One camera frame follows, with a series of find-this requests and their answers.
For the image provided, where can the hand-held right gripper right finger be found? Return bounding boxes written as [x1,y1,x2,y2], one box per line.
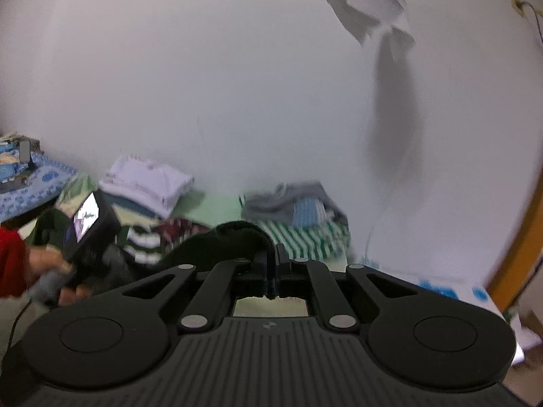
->
[275,244,418,332]

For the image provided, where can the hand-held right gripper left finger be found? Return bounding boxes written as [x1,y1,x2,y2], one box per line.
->
[121,250,275,333]

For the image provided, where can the green white striped cardigan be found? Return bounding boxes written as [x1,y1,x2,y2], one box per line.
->
[25,203,276,302]

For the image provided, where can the white folded clothes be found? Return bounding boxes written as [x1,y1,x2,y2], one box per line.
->
[99,155,196,219]

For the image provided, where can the person's left hand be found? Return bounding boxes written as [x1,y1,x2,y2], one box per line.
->
[25,248,92,306]

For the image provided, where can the green white striped shirt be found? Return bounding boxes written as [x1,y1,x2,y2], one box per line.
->
[240,195,353,261]

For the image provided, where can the grey sweater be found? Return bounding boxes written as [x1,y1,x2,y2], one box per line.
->
[242,182,349,227]

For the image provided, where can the blue patterned cloth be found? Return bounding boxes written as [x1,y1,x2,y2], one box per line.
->
[0,148,79,223]

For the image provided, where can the yellow green printed blanket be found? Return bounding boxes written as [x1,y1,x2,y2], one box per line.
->
[55,173,353,318]

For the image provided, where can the blue rectangular sticker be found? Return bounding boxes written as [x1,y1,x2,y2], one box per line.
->
[418,279,461,302]

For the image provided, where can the white wall cable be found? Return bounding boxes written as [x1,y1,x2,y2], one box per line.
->
[365,208,391,259]

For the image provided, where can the wooden door frame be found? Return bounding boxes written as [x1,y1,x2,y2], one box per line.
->
[484,195,543,318]

